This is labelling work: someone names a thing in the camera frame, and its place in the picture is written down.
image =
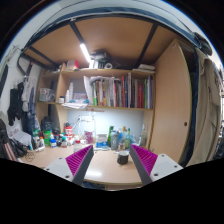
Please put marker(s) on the black mug with white inside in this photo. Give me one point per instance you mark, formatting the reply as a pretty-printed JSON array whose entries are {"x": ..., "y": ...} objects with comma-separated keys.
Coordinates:
[{"x": 122, "y": 158}]

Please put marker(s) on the wooden shelf unit with books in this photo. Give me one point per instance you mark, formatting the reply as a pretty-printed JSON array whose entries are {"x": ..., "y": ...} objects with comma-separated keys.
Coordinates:
[{"x": 110, "y": 90}]

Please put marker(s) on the blue and white carton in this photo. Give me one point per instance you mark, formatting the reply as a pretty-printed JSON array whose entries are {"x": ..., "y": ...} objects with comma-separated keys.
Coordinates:
[{"x": 101, "y": 140}]

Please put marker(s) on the white wall power outlet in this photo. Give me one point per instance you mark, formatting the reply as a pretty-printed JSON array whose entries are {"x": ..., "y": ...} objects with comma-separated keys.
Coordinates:
[{"x": 86, "y": 117}]

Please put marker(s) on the black bag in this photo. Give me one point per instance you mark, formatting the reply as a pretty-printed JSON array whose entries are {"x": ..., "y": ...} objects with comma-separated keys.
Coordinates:
[{"x": 10, "y": 145}]

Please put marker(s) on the dark green glass bottle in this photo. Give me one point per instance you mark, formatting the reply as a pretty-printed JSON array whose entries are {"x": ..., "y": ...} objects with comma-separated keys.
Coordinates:
[{"x": 109, "y": 133}]

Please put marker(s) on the dark hanging clothes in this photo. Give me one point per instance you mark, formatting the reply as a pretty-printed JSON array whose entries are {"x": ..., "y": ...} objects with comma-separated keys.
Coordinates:
[{"x": 20, "y": 100}]

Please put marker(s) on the pink packet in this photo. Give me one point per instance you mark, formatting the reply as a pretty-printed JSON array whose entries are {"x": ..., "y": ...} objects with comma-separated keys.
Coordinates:
[{"x": 88, "y": 136}]

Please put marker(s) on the beige hanging coat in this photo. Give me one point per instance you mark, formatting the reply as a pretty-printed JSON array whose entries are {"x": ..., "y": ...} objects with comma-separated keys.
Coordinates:
[{"x": 208, "y": 110}]

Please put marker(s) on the white LED ceiling light bar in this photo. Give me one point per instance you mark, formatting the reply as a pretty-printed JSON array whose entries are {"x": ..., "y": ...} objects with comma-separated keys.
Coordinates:
[{"x": 85, "y": 52}]

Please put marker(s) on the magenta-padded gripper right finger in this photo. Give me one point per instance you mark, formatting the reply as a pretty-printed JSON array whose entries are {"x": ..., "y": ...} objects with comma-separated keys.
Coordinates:
[{"x": 163, "y": 166}]

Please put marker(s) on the tall clear glass bottle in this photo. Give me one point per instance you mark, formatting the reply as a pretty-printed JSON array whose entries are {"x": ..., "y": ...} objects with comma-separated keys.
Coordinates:
[{"x": 143, "y": 136}]

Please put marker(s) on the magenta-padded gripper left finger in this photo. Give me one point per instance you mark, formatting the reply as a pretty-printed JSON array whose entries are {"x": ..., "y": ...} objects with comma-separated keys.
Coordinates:
[{"x": 63, "y": 166}]

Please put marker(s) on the red and white canister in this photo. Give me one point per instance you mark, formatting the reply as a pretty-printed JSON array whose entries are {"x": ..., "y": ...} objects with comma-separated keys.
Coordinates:
[{"x": 68, "y": 132}]

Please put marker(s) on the black metal bed frame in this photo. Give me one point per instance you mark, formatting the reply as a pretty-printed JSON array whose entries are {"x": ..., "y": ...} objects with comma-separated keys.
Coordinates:
[{"x": 77, "y": 33}]

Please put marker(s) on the green bottle with teal cap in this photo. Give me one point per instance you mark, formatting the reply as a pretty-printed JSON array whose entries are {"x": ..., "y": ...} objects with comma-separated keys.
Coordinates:
[{"x": 127, "y": 138}]

